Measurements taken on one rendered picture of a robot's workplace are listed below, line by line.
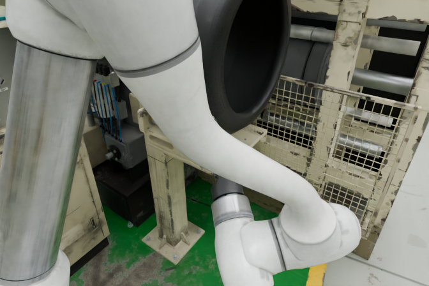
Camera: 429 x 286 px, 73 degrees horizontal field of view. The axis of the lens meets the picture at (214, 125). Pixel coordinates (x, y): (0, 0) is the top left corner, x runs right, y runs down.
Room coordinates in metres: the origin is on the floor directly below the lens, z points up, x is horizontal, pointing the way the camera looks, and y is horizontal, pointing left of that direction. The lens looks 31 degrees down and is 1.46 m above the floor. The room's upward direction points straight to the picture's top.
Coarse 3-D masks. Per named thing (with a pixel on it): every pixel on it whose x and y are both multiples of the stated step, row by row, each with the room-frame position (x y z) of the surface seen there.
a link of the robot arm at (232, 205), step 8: (216, 200) 0.47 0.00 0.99; (224, 200) 0.46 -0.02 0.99; (232, 200) 0.46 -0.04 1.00; (240, 200) 0.46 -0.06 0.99; (248, 200) 0.48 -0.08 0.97; (216, 208) 0.46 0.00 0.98; (224, 208) 0.45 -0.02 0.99; (232, 208) 0.44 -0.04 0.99; (240, 208) 0.44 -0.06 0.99; (248, 208) 0.46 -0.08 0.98; (216, 216) 0.44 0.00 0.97; (224, 216) 0.43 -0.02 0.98; (232, 216) 0.43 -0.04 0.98; (240, 216) 0.43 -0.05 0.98; (248, 216) 0.43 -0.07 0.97; (216, 224) 0.43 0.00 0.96
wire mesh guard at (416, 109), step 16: (288, 80) 1.17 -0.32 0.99; (304, 80) 1.14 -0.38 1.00; (352, 96) 1.02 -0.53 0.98; (368, 96) 0.99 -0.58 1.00; (320, 112) 1.09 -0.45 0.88; (400, 112) 0.93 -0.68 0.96; (416, 112) 0.90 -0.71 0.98; (352, 128) 1.01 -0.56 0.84; (288, 144) 1.16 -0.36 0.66; (304, 144) 1.11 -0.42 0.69; (384, 144) 0.94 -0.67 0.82; (304, 160) 1.11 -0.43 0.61; (352, 160) 0.99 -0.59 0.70; (304, 176) 1.10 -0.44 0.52; (368, 176) 0.94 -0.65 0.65; (384, 192) 0.90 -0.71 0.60
